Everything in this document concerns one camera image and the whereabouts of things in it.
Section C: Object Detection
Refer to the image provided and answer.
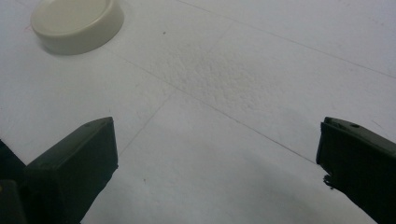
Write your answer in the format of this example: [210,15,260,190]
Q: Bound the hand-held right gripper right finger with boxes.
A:
[316,116,396,224]

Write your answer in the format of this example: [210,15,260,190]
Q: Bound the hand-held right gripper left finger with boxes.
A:
[21,116,120,224]

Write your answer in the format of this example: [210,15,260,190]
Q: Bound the cream round lid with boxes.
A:
[30,0,125,56]

